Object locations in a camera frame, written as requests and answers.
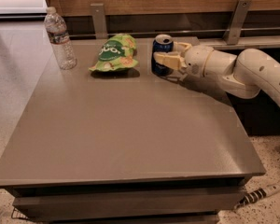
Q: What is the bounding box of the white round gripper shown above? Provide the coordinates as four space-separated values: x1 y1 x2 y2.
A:
153 42 237 77

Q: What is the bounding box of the blue pepsi can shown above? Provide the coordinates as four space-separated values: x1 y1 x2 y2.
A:
151 34 174 77

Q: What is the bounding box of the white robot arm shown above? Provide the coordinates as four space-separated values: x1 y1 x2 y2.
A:
153 42 280 107

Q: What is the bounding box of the green rice chip bag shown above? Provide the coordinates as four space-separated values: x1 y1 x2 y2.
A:
89 34 138 72

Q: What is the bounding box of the clear plastic water bottle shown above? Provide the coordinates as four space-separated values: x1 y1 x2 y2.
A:
44 7 77 70

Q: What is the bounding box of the grey table drawer front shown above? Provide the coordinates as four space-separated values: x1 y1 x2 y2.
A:
13 187 245 222

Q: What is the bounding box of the horizontal metal rail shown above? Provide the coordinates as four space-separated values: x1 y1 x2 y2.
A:
68 26 280 38

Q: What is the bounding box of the right metal wall bracket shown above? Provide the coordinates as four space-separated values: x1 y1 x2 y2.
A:
223 0 252 45

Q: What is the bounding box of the metal wall bracket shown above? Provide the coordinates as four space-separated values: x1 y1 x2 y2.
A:
91 3 108 39
223 0 252 45

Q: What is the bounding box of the left metal wall bracket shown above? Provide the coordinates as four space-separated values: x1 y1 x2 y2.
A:
91 3 108 39

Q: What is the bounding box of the black white striped cable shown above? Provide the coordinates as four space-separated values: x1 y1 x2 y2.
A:
233 184 280 210

